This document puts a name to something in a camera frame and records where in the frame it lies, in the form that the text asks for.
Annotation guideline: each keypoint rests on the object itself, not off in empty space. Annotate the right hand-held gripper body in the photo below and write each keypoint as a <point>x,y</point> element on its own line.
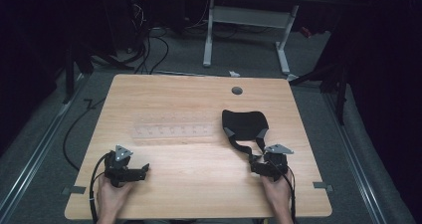
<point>277,161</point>

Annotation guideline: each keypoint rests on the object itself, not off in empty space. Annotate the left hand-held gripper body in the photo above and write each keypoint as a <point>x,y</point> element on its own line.
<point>119,171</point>

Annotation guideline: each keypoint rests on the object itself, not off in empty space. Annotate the person's left hand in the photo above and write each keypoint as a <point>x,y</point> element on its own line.
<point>111,195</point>

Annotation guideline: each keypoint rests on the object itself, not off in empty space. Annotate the person's right hand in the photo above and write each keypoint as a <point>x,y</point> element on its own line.
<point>277,192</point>

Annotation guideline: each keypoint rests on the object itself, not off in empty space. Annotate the clear plastic strip with holes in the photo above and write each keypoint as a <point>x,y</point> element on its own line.
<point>172,131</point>

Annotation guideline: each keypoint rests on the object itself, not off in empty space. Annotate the grey tape piece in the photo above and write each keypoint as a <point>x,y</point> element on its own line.
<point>322,185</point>
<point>73,190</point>

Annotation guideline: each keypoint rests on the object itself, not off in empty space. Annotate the white scrap on floor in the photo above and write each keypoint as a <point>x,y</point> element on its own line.
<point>234,73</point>

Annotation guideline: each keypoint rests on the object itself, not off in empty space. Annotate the black tripod stand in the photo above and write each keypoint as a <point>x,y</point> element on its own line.
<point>71,71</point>
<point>338,84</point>

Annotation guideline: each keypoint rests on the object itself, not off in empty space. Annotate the small red object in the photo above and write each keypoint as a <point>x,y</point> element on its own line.
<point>305,32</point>

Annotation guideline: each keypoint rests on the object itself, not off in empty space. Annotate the white-framed desk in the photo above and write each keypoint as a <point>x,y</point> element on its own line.
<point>249,16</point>

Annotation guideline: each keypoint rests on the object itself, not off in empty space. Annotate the metal floor rail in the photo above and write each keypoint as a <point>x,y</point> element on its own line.
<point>36,157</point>
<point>356,164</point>

